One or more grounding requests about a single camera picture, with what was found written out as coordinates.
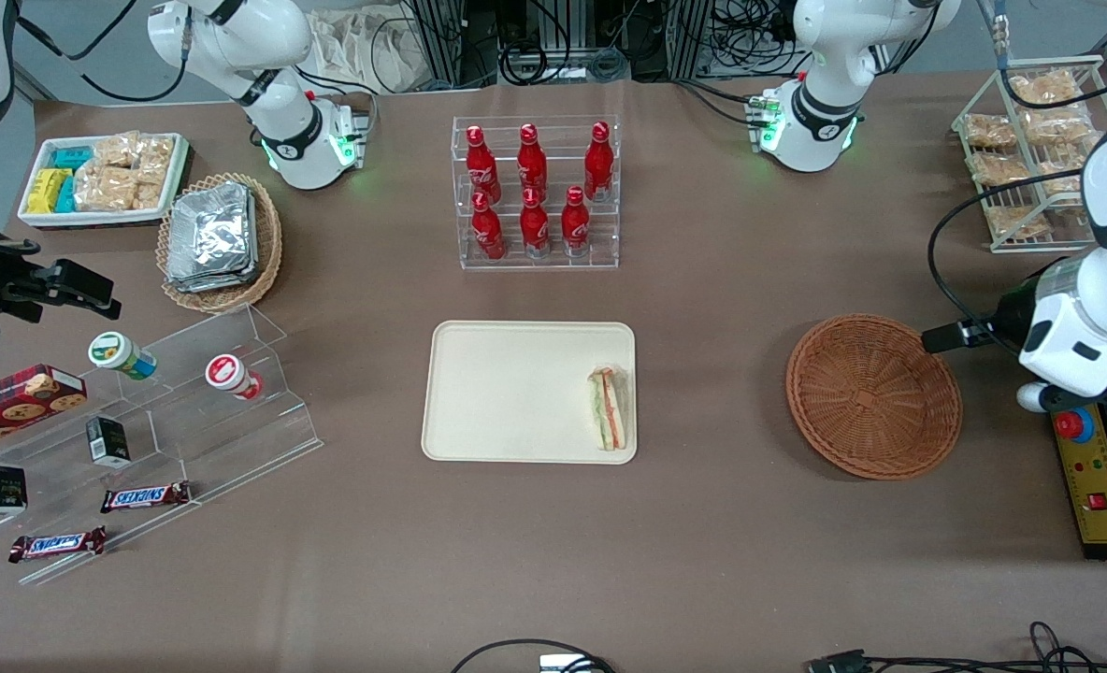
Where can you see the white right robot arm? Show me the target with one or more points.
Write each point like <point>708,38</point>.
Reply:
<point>236,37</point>

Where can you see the light tan wicker basket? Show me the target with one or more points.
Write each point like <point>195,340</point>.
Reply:
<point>268,243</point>

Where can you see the aluminium frame post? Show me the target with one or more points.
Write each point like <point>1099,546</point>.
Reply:
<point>689,37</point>
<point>441,37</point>

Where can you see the brown Snickers chocolate bar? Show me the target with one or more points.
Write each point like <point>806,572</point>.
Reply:
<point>145,496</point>
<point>58,544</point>

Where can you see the red lidded yogurt cup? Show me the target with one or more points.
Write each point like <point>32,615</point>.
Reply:
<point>226,372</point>

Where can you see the silver foil pack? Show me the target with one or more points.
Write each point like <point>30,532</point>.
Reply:
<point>212,229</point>
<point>212,284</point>

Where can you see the red cola bottle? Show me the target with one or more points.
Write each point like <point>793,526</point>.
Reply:
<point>532,164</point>
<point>598,164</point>
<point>488,234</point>
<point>535,229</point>
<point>481,168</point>
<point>575,224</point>

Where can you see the brown round wicker basket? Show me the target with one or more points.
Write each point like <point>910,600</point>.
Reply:
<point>871,402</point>

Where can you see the clear bagged cracker pack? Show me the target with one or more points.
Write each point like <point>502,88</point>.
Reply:
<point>1016,222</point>
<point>988,131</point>
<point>998,168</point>
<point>1056,126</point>
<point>1044,87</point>
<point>1068,168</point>

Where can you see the green lidded yogurt cup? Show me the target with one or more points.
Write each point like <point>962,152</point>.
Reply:
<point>114,350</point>

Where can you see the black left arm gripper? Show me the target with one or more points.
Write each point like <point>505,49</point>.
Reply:
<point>1013,314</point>

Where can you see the small black carton box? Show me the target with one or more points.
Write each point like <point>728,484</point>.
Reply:
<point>2,491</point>
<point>107,441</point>

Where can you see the yellow black sealing machine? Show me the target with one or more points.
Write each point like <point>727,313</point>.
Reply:
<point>1100,509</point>

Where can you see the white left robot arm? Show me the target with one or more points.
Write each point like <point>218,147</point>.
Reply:
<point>825,56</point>

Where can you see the clear acrylic stepped shelf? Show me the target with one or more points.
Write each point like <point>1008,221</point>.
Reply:
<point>189,439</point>

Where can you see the white rectangular snack bin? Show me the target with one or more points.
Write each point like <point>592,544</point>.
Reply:
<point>105,219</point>

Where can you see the red tartan cookie box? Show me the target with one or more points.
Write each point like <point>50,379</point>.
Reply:
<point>16,402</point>

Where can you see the yellow snack packet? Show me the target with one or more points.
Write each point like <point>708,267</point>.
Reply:
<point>47,190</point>

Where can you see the teal snack packet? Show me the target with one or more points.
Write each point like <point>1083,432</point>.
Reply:
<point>72,158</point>
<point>66,194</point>

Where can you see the plastic triangle sandwich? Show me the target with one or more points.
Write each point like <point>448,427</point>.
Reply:
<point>610,411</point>

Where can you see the cream plastic tray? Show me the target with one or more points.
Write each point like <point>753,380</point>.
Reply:
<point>507,393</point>

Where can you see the white plastic bag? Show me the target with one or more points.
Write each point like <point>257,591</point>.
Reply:
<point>366,47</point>

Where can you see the clear bagged rice crisp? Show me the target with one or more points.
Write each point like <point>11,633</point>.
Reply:
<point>116,150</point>
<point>149,196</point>
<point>103,189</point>
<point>156,159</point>

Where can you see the clear acrylic bottle rack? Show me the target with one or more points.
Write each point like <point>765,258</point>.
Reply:
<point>610,252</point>

